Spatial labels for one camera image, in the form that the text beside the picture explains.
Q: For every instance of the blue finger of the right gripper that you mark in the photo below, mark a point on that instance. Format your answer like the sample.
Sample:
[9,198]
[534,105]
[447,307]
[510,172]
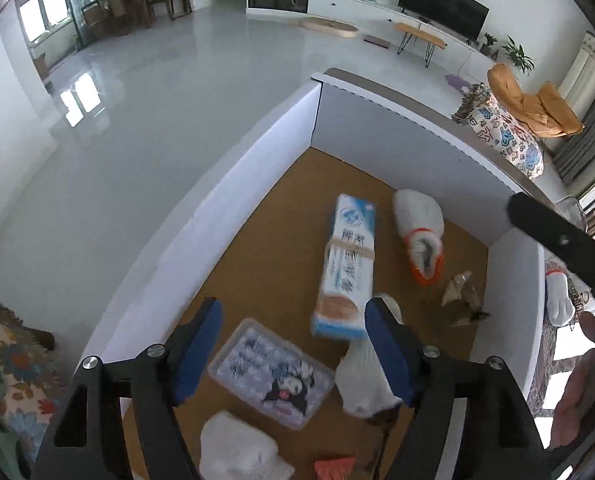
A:
[572,246]

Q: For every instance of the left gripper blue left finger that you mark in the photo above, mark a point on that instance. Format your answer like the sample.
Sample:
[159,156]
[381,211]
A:
[190,346]

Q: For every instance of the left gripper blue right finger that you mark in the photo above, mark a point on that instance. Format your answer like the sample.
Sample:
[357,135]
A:
[398,349]

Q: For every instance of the white glove orange cuff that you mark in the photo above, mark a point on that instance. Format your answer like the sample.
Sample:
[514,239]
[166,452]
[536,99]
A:
[361,382]

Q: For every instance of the clear plastic floss box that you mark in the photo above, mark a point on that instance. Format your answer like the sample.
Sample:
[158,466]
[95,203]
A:
[272,375]

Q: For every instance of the blue white toothpaste box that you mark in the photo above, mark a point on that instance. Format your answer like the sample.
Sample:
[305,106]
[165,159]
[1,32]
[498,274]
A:
[346,283]

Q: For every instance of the white knitted glove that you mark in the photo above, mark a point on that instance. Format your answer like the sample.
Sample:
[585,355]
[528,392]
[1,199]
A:
[232,449]

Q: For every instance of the person's right hand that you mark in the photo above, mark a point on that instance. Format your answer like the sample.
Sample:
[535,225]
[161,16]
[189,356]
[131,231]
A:
[567,417]

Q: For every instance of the pile of white gloves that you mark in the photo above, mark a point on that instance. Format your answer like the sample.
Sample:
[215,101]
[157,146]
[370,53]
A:
[567,296]

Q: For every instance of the white glove orange trim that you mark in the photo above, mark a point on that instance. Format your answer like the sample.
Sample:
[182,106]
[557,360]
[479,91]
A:
[420,223]

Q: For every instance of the orange lounge chair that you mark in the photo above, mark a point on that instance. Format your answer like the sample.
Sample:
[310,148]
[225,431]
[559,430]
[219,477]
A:
[545,113]

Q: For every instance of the white standing air conditioner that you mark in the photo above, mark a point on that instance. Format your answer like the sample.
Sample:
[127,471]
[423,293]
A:
[578,87]

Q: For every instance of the patterned fabric cushion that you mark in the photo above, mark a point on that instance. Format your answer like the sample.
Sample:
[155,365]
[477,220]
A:
[497,128]

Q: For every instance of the small wooden bench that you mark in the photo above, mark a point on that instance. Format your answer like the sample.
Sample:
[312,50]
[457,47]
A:
[413,34]

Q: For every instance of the black flat television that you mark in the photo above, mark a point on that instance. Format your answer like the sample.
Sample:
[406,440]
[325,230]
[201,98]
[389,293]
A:
[466,17]

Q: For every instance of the white tv console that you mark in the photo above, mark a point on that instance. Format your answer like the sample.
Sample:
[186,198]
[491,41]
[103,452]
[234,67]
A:
[380,20]

